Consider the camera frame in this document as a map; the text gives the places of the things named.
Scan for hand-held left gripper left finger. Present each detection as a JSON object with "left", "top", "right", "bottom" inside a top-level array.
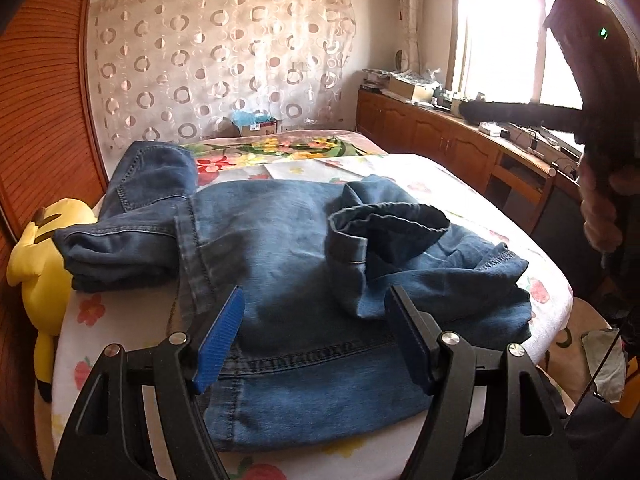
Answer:
[{"left": 50, "top": 285, "right": 246, "bottom": 480}]

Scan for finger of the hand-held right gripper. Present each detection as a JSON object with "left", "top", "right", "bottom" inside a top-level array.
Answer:
[{"left": 459, "top": 101, "right": 585, "bottom": 129}]

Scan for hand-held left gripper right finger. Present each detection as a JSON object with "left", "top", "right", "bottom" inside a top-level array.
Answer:
[{"left": 384, "top": 285, "right": 571, "bottom": 480}]

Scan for blue denim pants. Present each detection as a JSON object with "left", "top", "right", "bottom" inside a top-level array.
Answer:
[{"left": 52, "top": 140, "right": 532, "bottom": 454}]

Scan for person's right hand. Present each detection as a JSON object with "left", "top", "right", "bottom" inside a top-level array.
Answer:
[{"left": 578, "top": 152, "right": 636, "bottom": 255}]

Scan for window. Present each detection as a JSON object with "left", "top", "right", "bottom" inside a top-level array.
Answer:
[{"left": 449, "top": 0, "right": 593, "bottom": 113}]

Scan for wooden side cabinet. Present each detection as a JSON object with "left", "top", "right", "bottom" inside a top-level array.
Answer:
[{"left": 355, "top": 85, "right": 587, "bottom": 243}]

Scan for open cardboard box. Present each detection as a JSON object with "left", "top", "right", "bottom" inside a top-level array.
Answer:
[{"left": 388, "top": 76, "right": 437, "bottom": 104}]

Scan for yellow plush toy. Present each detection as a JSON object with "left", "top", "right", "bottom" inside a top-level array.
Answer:
[{"left": 6, "top": 198, "right": 99, "bottom": 404}]

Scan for grey cloth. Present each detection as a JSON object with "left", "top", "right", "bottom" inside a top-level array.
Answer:
[{"left": 581, "top": 329, "right": 628, "bottom": 402}]

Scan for pink floral blanket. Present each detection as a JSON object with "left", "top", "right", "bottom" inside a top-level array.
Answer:
[{"left": 179, "top": 129, "right": 392, "bottom": 173}]

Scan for cardboard box with blue items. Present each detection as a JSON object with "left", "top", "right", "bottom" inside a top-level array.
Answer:
[{"left": 230, "top": 109, "right": 282, "bottom": 137}]

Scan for circle patterned curtain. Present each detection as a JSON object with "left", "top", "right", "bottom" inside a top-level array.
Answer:
[{"left": 89, "top": 0, "right": 359, "bottom": 152}]

